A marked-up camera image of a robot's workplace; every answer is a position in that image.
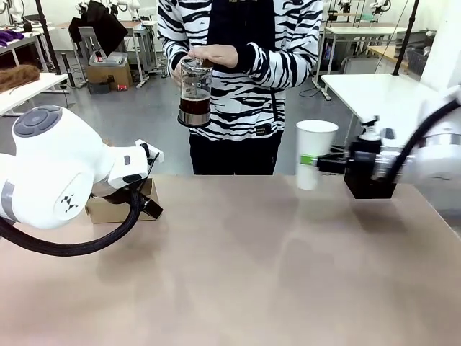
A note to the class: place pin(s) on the black tripod pole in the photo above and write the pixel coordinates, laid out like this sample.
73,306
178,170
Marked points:
405,36
47,36

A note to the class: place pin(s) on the grey plastic crate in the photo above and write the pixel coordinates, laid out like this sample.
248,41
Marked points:
417,61

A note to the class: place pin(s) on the purple cloth items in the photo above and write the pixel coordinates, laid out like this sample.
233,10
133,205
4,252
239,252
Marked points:
11,37

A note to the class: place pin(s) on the person's left forearm zebra sleeve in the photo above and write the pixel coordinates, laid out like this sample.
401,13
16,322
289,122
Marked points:
273,68

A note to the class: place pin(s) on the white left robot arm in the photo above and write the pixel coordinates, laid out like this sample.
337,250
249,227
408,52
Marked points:
54,162

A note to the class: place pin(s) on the black cloth on stand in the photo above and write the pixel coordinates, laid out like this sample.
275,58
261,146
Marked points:
101,25

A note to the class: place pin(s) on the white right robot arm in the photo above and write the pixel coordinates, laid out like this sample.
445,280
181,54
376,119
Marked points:
439,158

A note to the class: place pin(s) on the brown furry mat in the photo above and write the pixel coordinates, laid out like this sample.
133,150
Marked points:
18,77

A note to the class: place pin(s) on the large white table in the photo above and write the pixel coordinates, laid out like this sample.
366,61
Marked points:
378,93

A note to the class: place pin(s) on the person's left hand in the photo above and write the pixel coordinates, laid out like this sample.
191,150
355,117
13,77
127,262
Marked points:
219,56

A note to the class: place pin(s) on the person's right forearm zebra sleeve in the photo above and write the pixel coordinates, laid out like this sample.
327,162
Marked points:
171,54

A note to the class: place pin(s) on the person in zebra striped sweater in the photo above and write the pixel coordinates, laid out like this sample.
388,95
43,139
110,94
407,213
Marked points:
245,119

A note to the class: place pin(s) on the small black box on floor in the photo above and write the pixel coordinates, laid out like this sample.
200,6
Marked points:
99,88

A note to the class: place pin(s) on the white paper cup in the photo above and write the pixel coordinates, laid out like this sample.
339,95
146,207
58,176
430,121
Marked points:
313,140

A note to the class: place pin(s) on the grey metal rack frame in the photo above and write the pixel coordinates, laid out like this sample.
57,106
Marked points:
140,54

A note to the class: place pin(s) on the white table with brown fur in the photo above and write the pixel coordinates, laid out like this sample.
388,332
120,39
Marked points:
29,92

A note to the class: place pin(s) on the light wooden table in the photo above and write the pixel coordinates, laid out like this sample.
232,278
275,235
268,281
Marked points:
385,54

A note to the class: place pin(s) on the glass french press with coffee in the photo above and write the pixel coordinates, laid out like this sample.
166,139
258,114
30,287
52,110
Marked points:
194,90

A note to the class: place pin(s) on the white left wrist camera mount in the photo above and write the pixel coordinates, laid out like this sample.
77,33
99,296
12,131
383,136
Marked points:
151,153

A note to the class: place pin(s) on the brown cardboard box on floor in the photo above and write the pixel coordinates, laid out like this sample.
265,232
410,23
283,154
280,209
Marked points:
108,75

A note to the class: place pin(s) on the right wrist camera unit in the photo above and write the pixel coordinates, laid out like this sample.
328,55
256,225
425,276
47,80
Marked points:
369,135

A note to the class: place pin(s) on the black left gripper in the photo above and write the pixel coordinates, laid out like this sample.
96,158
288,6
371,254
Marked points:
151,208

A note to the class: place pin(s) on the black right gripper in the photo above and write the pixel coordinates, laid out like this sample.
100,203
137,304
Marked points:
363,173

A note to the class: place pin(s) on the grey plastic storage bin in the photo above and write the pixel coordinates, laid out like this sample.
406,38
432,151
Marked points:
108,58

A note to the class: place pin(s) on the person's right hand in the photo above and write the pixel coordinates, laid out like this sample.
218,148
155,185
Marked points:
177,70

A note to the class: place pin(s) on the brown cardboard cup carrier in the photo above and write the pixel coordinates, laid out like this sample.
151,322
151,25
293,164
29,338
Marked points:
108,215

